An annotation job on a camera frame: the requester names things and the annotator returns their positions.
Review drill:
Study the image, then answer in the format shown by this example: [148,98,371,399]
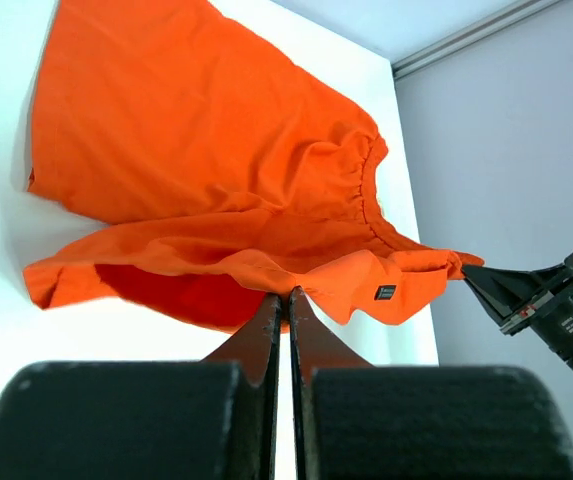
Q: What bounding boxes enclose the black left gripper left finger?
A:
[0,295,282,479]

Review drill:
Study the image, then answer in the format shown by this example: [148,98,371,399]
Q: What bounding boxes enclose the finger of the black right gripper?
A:
[462,265,573,325]

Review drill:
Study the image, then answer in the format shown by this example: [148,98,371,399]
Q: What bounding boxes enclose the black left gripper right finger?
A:
[289,289,573,479]

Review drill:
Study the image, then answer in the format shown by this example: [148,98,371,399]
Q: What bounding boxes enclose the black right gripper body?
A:
[500,289,573,360]

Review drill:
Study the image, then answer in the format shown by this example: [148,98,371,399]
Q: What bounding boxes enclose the orange shorts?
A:
[23,1,481,332]

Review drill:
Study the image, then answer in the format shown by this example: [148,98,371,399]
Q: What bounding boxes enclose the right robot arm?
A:
[462,259,573,371]

